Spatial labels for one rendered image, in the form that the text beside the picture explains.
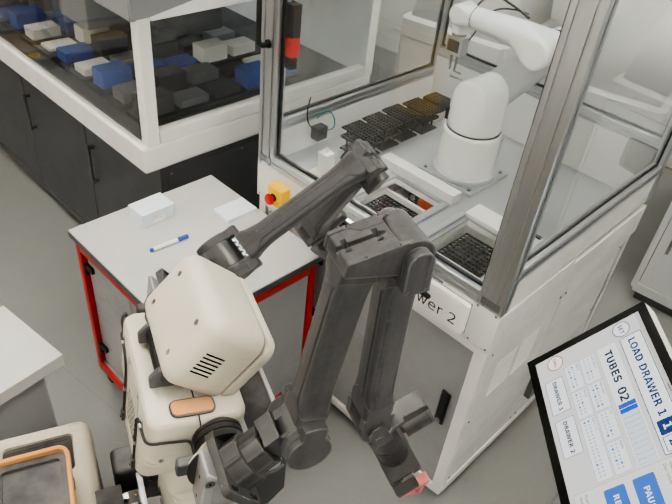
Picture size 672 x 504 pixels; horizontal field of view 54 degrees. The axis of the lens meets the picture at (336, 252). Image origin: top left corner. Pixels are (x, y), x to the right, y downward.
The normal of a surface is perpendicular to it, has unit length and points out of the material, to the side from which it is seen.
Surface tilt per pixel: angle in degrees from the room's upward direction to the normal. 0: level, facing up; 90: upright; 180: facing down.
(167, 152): 90
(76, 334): 0
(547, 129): 90
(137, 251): 0
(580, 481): 50
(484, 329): 90
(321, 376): 90
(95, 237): 0
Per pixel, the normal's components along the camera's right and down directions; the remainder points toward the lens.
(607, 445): -0.70, -0.58
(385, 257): 0.38, 0.60
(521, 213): -0.71, 0.39
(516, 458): 0.10, -0.78
